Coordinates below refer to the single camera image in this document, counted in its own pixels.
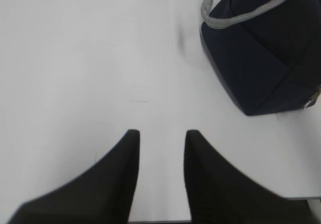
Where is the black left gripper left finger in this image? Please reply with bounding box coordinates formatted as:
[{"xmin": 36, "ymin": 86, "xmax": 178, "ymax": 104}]
[{"xmin": 9, "ymin": 130, "xmax": 140, "ymax": 223}]

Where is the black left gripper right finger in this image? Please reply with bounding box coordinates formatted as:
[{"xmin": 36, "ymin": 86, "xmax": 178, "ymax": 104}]
[{"xmin": 184, "ymin": 130, "xmax": 320, "ymax": 223}]

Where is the navy blue lunch bag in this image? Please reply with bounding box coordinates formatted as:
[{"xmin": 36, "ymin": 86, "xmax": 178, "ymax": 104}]
[{"xmin": 201, "ymin": 0, "xmax": 320, "ymax": 116}]

